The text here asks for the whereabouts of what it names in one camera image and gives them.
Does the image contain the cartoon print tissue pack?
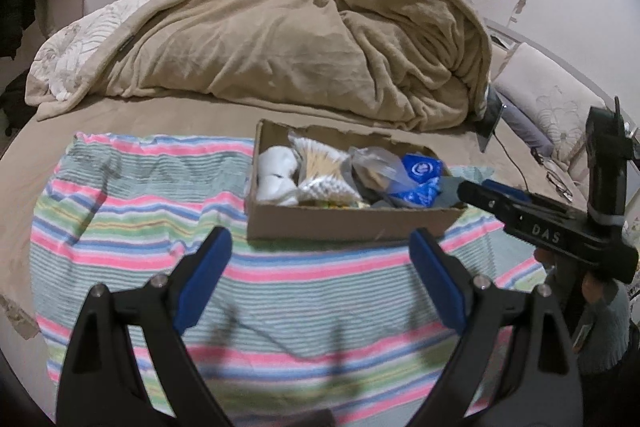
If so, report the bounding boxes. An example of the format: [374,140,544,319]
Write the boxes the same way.
[300,201,373,210]

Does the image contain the white floral pillow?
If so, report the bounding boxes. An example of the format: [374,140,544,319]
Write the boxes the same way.
[492,42,608,168]

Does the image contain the white sock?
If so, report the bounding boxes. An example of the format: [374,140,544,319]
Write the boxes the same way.
[257,146,303,206]

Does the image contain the blue tissue pack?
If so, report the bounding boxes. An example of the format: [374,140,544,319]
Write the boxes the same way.
[390,153,446,208]

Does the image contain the grey bed headboard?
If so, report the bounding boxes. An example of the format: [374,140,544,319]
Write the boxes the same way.
[485,19,640,148]

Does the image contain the bed with taupe sheet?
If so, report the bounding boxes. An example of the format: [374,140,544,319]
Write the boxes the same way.
[0,94,591,358]

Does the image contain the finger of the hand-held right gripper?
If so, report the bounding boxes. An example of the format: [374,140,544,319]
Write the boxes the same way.
[481,180,589,226]
[457,180,592,254]

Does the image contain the striped towel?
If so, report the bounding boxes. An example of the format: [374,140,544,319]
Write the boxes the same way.
[30,132,551,425]

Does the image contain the clear plastic snack bag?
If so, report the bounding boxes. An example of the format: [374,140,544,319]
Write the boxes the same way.
[347,146,406,208]

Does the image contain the pack of cotton swabs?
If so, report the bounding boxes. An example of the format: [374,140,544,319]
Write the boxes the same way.
[287,134,368,208]

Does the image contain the black tablet on stand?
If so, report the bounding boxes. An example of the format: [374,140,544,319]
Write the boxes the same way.
[477,86,507,152]

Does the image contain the black cable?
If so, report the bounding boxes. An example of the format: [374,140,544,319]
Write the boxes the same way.
[492,132,543,194]

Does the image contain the cardboard box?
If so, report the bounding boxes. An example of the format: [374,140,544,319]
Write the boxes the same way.
[245,119,468,243]

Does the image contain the person's right forearm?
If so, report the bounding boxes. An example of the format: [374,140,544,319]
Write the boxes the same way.
[570,289,636,375]

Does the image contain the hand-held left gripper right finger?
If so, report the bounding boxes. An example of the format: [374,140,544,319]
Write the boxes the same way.
[409,228,583,427]

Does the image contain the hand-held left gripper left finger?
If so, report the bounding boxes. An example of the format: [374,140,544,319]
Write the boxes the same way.
[55,227,233,427]

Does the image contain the grey purple pillow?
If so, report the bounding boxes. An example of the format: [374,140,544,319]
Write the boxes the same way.
[495,79,556,158]

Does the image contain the white floral quilt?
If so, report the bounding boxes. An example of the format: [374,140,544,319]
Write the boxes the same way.
[27,0,186,104]

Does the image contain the eyeglasses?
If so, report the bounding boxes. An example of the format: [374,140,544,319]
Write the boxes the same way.
[545,169,574,201]

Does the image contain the person's right hand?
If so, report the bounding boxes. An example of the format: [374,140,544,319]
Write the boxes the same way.
[580,276,621,309]

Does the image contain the beige fleece blanket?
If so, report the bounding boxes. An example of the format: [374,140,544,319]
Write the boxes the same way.
[25,0,493,132]

